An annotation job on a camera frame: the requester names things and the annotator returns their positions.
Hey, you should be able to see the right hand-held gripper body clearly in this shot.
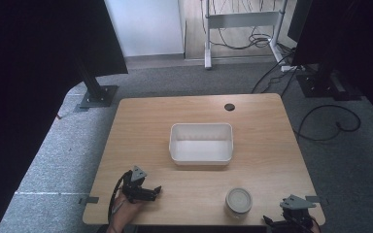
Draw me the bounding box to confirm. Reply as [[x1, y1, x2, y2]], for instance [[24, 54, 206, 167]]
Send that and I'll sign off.
[[279, 193, 318, 229]]

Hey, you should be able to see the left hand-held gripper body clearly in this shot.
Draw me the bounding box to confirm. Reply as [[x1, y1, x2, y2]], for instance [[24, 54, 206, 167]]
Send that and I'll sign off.
[[121, 165, 149, 204]]

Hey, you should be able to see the round metal can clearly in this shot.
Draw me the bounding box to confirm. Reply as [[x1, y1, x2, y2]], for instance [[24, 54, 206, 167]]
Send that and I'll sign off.
[[224, 187, 254, 218]]

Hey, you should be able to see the white plastic bin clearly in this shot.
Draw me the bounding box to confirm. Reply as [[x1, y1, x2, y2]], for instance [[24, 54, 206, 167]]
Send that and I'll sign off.
[[168, 122, 234, 167]]

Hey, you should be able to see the black metal stand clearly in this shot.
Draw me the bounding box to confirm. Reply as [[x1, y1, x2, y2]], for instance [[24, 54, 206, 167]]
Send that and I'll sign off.
[[295, 62, 363, 102], [73, 54, 119, 110]]

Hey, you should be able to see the white power strip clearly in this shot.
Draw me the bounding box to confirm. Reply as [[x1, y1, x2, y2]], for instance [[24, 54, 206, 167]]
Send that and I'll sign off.
[[280, 65, 306, 73]]

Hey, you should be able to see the black curtain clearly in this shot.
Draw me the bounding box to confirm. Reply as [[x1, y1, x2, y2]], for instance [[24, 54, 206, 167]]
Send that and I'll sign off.
[[0, 0, 129, 233], [287, 0, 373, 129]]

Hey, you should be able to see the grey table edge bracket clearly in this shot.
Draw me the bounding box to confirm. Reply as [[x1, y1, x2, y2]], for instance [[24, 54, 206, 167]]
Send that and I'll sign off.
[[78, 195, 100, 206], [304, 195, 328, 206]]

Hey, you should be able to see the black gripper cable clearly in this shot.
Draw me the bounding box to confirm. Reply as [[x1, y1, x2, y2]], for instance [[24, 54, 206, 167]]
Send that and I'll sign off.
[[107, 170, 132, 224]]

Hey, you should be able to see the looped black floor cable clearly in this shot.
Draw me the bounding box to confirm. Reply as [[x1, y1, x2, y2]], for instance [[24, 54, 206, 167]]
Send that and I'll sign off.
[[292, 104, 362, 143]]

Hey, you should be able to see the tangle of black cables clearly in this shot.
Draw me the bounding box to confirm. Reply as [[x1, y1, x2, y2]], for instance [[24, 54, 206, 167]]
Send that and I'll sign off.
[[207, 0, 294, 51]]

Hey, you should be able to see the white desk frame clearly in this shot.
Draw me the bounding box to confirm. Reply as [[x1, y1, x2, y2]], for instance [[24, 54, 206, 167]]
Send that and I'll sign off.
[[201, 0, 289, 71]]

